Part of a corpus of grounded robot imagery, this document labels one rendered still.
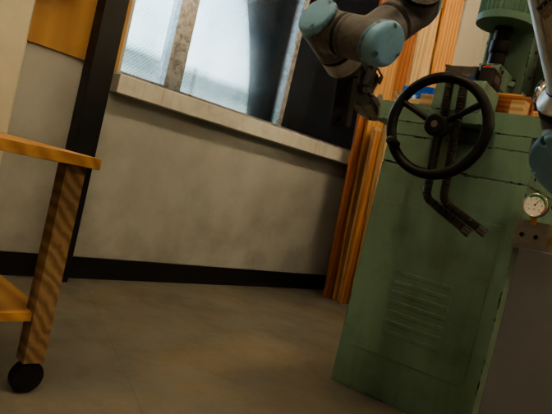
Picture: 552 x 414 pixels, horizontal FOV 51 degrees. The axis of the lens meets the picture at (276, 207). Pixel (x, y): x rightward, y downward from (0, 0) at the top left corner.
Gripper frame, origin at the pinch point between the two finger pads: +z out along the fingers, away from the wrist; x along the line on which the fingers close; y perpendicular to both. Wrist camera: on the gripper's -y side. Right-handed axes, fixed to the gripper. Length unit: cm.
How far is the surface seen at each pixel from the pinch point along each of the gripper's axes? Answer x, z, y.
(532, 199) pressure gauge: -35.3, 29.7, -0.1
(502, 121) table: -21.2, 28.1, 21.0
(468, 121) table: -15.5, 20.1, 14.9
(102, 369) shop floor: 41, -4, -84
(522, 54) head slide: -14, 42, 55
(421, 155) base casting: -0.5, 32.2, 8.6
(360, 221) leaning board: 82, 157, 26
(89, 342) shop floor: 59, 3, -81
